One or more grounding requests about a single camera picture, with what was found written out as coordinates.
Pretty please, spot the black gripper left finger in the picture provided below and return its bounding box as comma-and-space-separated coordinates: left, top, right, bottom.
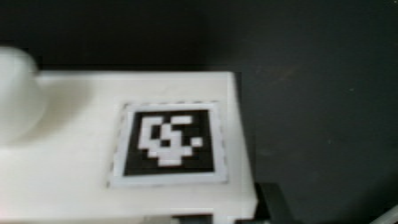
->
172, 214, 212, 224

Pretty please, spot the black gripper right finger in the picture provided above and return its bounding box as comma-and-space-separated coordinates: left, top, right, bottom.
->
234, 183, 296, 224

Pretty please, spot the small white drawer with knob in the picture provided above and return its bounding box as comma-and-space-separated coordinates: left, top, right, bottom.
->
0, 47, 257, 224

